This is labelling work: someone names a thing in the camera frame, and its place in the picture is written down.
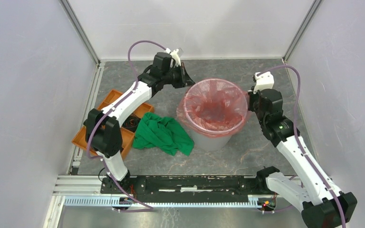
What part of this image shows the orange compartment tray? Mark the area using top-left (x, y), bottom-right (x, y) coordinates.
top-left (72, 89), bottom-right (154, 159)

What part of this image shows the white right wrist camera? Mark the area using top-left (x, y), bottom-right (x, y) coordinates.
top-left (252, 71), bottom-right (274, 94)

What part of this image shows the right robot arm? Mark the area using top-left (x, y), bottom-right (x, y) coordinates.
top-left (248, 89), bottom-right (357, 228)

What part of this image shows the slotted cable duct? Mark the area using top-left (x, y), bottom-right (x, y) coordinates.
top-left (64, 196), bottom-right (261, 209)

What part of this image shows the green cloth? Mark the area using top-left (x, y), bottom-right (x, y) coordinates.
top-left (132, 112), bottom-right (194, 156)

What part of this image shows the grey plastic trash bin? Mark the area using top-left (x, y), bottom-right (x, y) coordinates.
top-left (185, 78), bottom-right (249, 152)

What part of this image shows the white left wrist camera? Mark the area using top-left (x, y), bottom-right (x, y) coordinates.
top-left (165, 48), bottom-right (183, 67)

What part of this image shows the red plastic trash bag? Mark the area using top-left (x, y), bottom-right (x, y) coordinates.
top-left (176, 78), bottom-right (252, 138)

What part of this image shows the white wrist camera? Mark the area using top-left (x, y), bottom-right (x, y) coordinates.
top-left (165, 48), bottom-right (183, 67)
top-left (252, 71), bottom-right (274, 94)

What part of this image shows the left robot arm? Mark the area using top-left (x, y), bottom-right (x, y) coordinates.
top-left (84, 48), bottom-right (195, 194)

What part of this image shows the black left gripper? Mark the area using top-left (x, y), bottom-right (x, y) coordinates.
top-left (162, 62), bottom-right (195, 89)

